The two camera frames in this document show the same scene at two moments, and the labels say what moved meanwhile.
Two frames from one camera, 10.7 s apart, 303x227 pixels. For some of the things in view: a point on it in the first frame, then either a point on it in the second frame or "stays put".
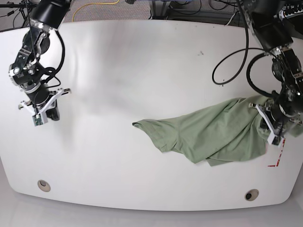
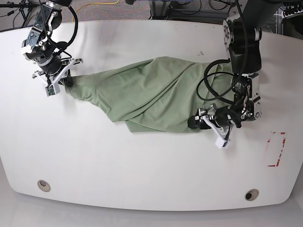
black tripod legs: (23, 4) stays put
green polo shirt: (231, 131) -> (155, 94)
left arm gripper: (40, 101) -> (52, 88)
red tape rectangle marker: (277, 161) stays put
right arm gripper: (275, 119) -> (222, 118)
